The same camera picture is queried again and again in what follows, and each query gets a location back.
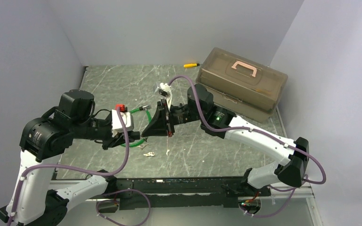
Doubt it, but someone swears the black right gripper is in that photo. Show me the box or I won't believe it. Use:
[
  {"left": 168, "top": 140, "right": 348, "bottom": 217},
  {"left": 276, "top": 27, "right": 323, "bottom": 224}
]
[{"left": 142, "top": 99, "right": 204, "bottom": 137}]

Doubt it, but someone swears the green cable lock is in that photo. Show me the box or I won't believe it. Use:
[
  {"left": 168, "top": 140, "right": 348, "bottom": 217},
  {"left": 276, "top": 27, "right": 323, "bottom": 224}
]
[{"left": 120, "top": 105, "right": 154, "bottom": 148}]

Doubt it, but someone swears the small silver key pair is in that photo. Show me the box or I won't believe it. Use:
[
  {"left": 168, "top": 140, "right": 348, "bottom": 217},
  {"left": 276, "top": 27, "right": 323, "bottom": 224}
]
[{"left": 138, "top": 142, "right": 149, "bottom": 150}]

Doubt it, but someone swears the silver key bunch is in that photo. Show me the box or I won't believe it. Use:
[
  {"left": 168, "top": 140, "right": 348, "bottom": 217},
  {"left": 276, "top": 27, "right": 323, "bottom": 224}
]
[{"left": 143, "top": 152, "right": 155, "bottom": 157}]

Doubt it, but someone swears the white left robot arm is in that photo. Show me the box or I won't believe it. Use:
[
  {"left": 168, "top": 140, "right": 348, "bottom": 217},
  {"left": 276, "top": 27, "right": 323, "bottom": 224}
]
[{"left": 0, "top": 89, "right": 140, "bottom": 226}]

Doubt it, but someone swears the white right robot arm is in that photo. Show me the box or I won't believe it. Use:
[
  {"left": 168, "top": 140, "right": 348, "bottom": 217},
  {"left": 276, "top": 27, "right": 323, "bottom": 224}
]
[{"left": 141, "top": 83, "right": 308, "bottom": 195}]

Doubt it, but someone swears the yellow screwdriver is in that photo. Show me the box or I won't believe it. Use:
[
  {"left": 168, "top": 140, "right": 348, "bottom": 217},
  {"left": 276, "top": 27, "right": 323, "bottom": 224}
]
[{"left": 183, "top": 63, "right": 200, "bottom": 68}]

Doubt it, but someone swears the translucent brown toolbox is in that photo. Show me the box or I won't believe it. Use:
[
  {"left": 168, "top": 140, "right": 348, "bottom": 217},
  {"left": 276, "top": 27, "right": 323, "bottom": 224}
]
[{"left": 196, "top": 48, "right": 288, "bottom": 123}]

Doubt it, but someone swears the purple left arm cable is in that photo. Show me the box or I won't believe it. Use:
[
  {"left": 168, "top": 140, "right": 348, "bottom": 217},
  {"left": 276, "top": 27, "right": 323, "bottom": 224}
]
[{"left": 5, "top": 109, "right": 152, "bottom": 226}]

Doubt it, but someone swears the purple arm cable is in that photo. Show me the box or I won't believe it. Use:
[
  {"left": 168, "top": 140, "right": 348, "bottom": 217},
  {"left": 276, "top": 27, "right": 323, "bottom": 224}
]
[
  {"left": 168, "top": 74, "right": 327, "bottom": 218},
  {"left": 5, "top": 109, "right": 152, "bottom": 226}
]

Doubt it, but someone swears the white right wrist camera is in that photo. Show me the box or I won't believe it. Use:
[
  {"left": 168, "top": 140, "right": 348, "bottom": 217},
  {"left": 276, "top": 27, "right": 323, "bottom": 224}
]
[{"left": 154, "top": 82, "right": 173, "bottom": 108}]

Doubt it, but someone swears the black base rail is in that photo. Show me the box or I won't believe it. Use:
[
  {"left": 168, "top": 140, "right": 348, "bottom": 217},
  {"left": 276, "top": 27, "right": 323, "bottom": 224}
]
[{"left": 85, "top": 176, "right": 272, "bottom": 210}]

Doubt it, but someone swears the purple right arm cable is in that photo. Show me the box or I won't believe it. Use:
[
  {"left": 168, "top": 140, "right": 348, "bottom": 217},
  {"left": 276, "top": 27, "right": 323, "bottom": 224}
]
[{"left": 168, "top": 74, "right": 327, "bottom": 218}]

